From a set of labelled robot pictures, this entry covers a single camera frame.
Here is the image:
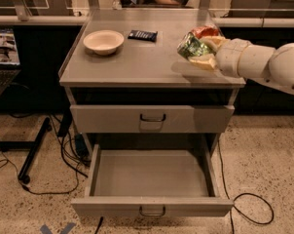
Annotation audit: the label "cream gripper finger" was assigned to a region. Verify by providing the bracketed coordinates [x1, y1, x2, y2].
[188, 54, 217, 70]
[201, 36, 229, 52]

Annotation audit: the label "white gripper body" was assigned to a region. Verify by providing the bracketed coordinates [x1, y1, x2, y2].
[215, 38, 251, 78]

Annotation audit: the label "crushed green can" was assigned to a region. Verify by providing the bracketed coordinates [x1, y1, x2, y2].
[177, 32, 214, 59]

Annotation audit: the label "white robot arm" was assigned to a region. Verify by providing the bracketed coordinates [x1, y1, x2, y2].
[188, 36, 294, 96]

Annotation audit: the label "crushed orange can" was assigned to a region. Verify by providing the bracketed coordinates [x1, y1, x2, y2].
[190, 25, 219, 39]

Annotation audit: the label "grey drawer cabinet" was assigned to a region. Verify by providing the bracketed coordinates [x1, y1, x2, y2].
[60, 9, 244, 149]

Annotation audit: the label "closed grey upper drawer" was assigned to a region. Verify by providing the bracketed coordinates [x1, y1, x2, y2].
[70, 105, 235, 134]

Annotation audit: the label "open grey middle drawer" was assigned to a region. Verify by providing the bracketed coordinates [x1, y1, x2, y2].
[72, 145, 234, 217]

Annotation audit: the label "dark blue snack bar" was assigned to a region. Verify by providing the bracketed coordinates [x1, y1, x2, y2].
[128, 30, 158, 42]

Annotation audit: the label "white bowl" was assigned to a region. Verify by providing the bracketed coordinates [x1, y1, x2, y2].
[83, 30, 125, 56]

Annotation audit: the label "clear plastic bottle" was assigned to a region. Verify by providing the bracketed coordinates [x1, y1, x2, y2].
[112, 0, 122, 10]

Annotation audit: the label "black desk leg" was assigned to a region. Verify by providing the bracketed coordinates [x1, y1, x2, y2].
[0, 118, 52, 184]

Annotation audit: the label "dark shelf with clutter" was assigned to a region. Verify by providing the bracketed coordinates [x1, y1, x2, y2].
[0, 28, 21, 96]

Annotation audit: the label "blue tape cross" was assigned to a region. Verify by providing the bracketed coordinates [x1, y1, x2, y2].
[39, 221, 77, 234]

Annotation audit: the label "black cable on right floor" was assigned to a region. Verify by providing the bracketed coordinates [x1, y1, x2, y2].
[217, 138, 276, 234]

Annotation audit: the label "black cables on left floor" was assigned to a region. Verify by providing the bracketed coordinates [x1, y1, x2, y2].
[0, 112, 92, 196]

